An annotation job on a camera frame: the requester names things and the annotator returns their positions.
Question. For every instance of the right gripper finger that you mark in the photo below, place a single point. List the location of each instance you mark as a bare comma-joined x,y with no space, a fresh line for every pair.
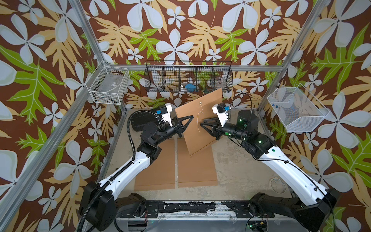
212,122
213,132

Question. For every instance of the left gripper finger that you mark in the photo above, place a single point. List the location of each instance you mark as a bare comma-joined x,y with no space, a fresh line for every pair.
181,124
180,133

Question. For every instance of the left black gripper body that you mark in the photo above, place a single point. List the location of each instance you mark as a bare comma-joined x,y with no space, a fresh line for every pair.
166,133

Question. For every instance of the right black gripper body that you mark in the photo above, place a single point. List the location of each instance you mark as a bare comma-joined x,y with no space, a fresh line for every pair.
231,131

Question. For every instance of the brown file bag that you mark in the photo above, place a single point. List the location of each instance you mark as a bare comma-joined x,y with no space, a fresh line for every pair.
195,170
195,136
161,173

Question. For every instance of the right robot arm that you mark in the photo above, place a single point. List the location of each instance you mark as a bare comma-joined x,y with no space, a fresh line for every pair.
313,203

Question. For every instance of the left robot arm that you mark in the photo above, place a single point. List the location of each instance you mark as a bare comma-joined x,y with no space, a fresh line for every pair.
99,202

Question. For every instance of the blue object in basket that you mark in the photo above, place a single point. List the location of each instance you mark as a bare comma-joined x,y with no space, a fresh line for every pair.
190,88

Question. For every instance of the white mesh basket right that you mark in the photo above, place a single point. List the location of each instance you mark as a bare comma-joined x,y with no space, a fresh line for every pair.
298,109

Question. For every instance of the clear round lid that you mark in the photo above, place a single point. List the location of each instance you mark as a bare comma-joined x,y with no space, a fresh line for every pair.
277,185

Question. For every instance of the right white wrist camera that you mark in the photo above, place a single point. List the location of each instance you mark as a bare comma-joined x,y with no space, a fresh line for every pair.
223,113

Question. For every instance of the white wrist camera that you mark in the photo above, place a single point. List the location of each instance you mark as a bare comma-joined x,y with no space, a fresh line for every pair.
223,113
164,115

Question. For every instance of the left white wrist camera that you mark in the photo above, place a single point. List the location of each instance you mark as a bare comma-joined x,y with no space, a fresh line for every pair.
164,115

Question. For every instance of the black wire basket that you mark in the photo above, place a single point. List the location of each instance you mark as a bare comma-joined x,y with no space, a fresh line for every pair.
173,76

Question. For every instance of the white wire basket left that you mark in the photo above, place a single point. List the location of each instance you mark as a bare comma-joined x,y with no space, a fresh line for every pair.
107,85

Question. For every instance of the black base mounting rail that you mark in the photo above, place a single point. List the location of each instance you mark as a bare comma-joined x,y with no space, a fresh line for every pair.
153,209

